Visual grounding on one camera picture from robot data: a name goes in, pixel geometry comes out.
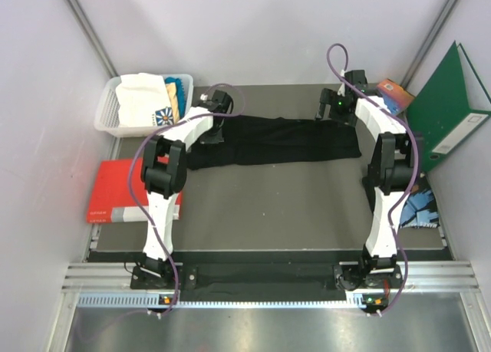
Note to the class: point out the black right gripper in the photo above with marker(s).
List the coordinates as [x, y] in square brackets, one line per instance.
[329, 98]

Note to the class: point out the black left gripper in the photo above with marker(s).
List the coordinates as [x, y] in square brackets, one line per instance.
[213, 139]

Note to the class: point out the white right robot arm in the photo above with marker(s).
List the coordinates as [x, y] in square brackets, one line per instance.
[391, 173]

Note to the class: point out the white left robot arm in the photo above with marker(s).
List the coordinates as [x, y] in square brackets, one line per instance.
[164, 170]

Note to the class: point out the blue t-shirt in basket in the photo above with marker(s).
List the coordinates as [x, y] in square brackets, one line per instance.
[184, 86]

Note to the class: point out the cream t-shirt in basket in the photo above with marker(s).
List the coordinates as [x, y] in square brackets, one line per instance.
[172, 94]

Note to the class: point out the blue orange book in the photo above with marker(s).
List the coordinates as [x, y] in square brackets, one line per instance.
[396, 98]

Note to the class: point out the white t-shirt with flower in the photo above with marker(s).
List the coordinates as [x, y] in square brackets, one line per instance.
[144, 101]

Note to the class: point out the green binder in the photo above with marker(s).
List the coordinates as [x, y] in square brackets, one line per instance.
[453, 104]

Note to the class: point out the white plastic laundry basket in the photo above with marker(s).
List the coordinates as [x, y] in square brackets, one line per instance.
[107, 114]

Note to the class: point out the folded black printed t-shirt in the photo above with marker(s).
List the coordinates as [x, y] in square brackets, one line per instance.
[420, 210]

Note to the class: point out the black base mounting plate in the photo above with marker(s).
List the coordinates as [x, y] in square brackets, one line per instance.
[265, 276]

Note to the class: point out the aluminium rail frame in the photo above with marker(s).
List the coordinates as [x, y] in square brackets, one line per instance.
[107, 285]

